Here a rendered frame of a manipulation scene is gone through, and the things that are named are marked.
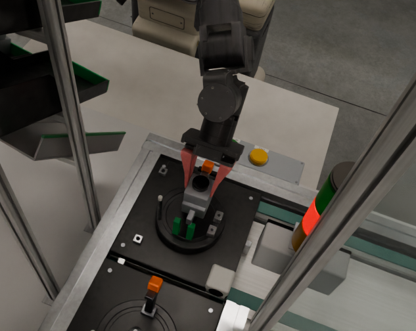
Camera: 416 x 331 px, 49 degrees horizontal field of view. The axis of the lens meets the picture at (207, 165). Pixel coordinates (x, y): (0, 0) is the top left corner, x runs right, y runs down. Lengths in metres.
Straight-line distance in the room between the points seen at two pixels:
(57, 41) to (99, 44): 0.81
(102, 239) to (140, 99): 0.47
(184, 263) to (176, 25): 0.88
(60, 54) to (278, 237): 0.37
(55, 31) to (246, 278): 0.60
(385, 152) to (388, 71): 2.59
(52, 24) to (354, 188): 0.39
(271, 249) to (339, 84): 2.18
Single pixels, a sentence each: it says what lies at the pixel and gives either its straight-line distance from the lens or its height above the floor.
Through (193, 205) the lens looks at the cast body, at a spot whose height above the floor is 1.08.
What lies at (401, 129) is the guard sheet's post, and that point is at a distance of 0.36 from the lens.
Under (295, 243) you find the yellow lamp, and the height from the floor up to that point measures 1.27.
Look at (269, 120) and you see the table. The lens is 1.26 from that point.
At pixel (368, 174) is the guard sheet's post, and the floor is 1.49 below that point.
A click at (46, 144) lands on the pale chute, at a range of 0.76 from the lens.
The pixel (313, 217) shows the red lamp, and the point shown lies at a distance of 0.53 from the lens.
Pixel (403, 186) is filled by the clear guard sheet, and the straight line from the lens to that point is 0.43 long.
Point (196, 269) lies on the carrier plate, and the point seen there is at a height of 0.97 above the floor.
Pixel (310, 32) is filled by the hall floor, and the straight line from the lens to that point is 3.02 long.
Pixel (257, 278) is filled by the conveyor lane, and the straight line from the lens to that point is 0.95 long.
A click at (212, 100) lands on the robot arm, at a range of 0.67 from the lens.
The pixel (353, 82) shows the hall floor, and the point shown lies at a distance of 2.79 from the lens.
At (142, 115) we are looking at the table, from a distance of 1.22.
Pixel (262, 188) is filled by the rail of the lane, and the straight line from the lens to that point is 1.00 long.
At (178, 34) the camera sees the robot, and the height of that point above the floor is 0.80.
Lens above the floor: 1.79
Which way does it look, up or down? 55 degrees down
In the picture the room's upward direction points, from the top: 11 degrees clockwise
